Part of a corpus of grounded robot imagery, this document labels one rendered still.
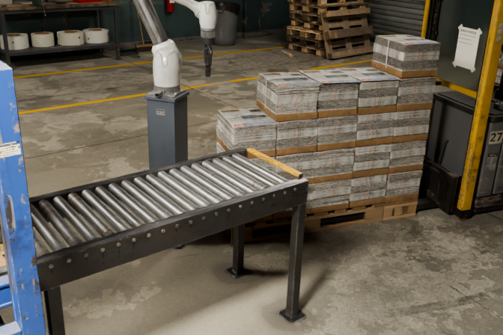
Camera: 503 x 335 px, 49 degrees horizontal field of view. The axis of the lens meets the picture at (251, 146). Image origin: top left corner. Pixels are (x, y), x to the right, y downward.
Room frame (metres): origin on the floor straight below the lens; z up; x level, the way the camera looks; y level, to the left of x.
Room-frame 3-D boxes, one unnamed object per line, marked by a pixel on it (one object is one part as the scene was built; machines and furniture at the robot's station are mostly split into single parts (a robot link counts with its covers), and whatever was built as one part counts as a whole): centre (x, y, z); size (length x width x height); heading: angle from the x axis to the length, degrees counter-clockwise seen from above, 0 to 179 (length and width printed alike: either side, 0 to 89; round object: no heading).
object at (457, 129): (4.08, -1.80, 0.40); 0.69 x 0.55 x 0.80; 20
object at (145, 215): (2.19, 0.52, 0.77); 0.47 x 0.05 x 0.05; 38
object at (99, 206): (2.11, 0.62, 0.77); 0.47 x 0.05 x 0.05; 38
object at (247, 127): (3.54, -0.37, 0.42); 1.17 x 0.39 x 0.83; 110
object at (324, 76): (3.58, -0.50, 1.06); 0.37 x 0.29 x 0.01; 19
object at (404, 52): (3.80, -1.05, 0.65); 0.39 x 0.30 x 1.29; 20
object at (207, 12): (3.31, 0.28, 1.48); 0.13 x 0.11 x 0.16; 2
